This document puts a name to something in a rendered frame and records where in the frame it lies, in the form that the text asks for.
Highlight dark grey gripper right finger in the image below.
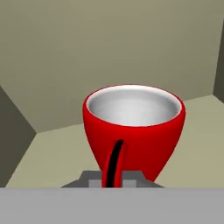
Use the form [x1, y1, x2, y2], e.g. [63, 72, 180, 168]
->
[121, 171, 165, 189]

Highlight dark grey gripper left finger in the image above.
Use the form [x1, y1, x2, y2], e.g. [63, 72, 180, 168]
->
[60, 171, 103, 189]

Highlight red cup with white inside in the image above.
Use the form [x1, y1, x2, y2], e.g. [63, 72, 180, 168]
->
[82, 84, 186, 189]

